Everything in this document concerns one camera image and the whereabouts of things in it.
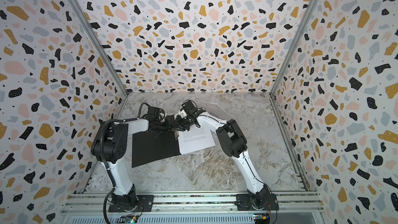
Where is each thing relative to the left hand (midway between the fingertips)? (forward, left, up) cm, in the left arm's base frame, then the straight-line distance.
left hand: (174, 124), depth 99 cm
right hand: (-5, +2, +6) cm, 8 cm away
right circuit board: (-49, -46, -4) cm, 67 cm away
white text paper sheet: (-8, -14, -4) cm, 16 cm away
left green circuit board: (-48, +15, -3) cm, 51 cm away
